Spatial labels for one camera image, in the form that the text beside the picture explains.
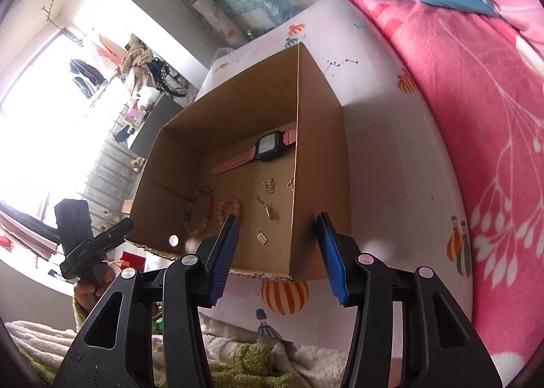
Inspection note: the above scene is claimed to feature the small metal spring charm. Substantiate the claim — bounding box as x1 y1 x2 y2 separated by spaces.
256 232 268 244

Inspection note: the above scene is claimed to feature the pink floral blanket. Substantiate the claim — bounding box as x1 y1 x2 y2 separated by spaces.
348 0 543 384

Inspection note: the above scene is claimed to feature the pink orange bead bracelet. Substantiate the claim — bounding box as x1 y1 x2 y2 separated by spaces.
215 195 244 227

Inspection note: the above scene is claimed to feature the gold clasp charm cluster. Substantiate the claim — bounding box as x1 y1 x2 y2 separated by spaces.
255 177 277 221

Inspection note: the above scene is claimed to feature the clothes pile on rack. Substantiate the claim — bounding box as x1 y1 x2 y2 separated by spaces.
119 34 156 93

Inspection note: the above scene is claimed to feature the colourful bead bracelet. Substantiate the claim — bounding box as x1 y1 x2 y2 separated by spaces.
182 186 215 237

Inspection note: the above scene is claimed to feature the rolled white paper tube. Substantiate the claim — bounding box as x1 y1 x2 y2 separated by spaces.
193 0 249 49

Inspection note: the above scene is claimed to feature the grey desk with clutter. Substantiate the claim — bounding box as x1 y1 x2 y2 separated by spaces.
114 94 183 159

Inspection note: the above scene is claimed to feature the small brown box on floor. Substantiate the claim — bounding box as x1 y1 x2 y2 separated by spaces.
122 198 134 214

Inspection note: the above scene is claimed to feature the brown cardboard box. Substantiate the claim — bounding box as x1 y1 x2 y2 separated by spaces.
128 45 351 280

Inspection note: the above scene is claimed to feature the person's left hand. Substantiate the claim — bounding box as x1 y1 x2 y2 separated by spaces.
74 265 116 313

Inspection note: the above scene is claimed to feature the pink strap digital watch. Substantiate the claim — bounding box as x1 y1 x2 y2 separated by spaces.
211 128 297 175

